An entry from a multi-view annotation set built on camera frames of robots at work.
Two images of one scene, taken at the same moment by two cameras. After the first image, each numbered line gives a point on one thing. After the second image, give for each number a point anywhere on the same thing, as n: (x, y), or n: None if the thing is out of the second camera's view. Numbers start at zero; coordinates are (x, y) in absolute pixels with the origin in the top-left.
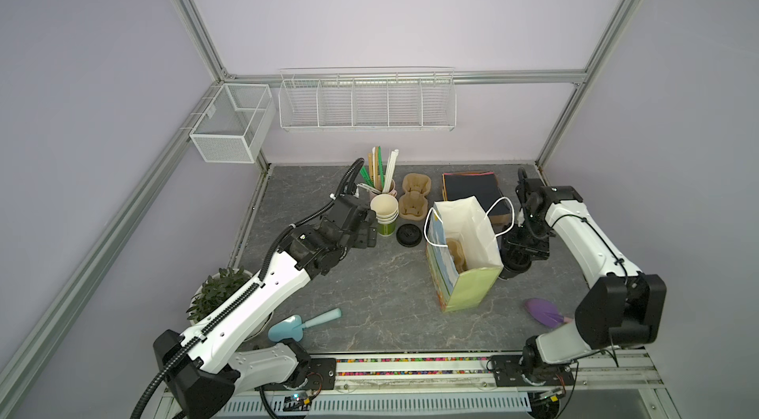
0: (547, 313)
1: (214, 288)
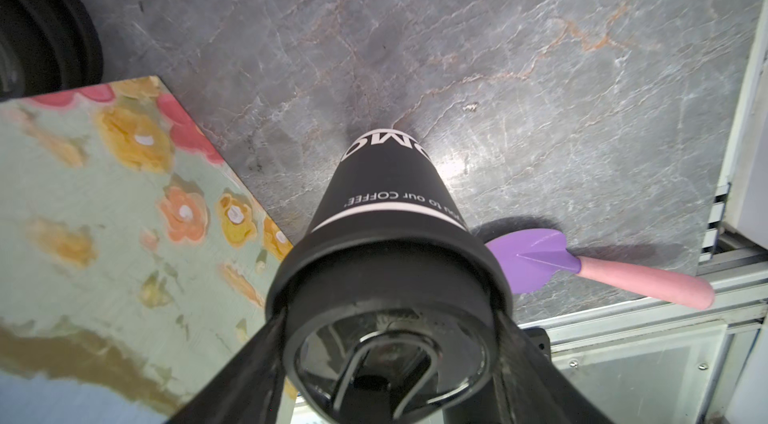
0: (529, 261)
1: None
